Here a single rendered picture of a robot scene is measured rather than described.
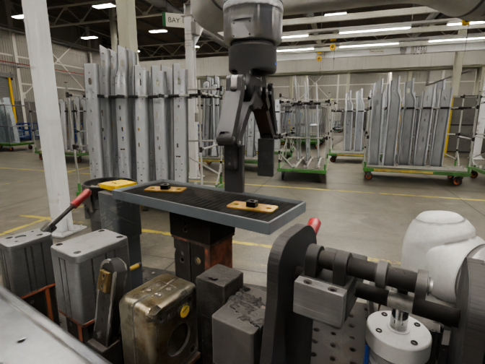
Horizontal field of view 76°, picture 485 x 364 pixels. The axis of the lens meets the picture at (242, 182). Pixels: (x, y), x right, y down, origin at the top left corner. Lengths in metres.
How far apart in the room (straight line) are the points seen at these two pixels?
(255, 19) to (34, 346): 0.55
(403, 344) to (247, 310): 0.17
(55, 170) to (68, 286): 3.40
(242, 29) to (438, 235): 0.65
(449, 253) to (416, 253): 0.08
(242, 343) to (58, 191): 3.70
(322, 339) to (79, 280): 0.69
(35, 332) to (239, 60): 0.50
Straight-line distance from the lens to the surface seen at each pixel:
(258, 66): 0.48
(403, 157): 7.43
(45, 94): 3.91
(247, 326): 0.39
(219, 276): 0.44
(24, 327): 0.61
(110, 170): 5.08
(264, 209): 0.51
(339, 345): 0.99
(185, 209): 0.53
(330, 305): 0.31
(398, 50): 11.86
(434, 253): 0.88
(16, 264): 0.80
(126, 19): 8.03
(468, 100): 12.70
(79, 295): 0.56
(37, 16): 4.04
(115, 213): 0.76
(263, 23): 0.48
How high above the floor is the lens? 1.31
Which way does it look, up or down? 12 degrees down
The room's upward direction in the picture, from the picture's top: straight up
